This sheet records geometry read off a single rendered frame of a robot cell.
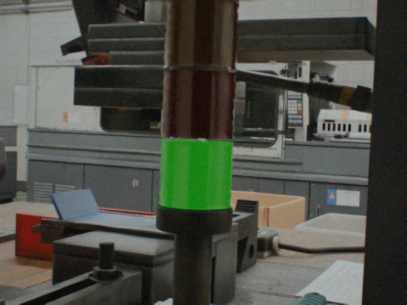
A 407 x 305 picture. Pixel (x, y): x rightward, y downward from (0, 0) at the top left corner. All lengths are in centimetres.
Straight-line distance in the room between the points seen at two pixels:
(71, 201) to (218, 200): 38
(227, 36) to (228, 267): 40
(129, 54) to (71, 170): 580
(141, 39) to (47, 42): 866
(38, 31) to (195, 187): 908
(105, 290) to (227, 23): 23
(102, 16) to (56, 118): 573
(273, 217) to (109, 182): 336
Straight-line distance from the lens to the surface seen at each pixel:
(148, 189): 587
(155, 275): 52
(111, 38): 60
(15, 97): 957
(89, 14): 79
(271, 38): 54
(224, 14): 32
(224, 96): 31
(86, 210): 70
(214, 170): 31
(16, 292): 66
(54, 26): 919
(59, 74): 651
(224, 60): 31
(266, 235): 95
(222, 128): 31
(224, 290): 68
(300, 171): 524
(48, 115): 658
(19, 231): 90
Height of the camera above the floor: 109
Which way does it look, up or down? 3 degrees down
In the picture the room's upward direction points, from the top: 2 degrees clockwise
